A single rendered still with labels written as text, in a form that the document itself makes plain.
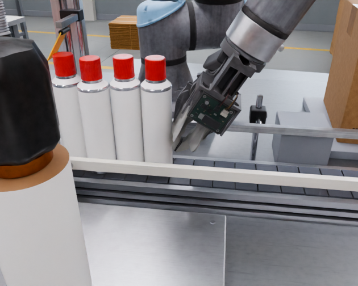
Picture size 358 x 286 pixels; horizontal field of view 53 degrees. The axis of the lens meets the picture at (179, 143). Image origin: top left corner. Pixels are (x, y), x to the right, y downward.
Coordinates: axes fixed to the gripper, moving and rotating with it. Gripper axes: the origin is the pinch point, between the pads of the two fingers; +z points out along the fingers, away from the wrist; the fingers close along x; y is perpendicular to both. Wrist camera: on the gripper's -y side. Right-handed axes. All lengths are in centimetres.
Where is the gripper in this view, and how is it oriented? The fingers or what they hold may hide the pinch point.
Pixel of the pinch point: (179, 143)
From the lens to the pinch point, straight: 63.6
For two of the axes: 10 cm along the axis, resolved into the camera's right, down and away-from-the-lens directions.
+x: 8.6, 4.9, 1.5
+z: -4.9, 7.2, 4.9
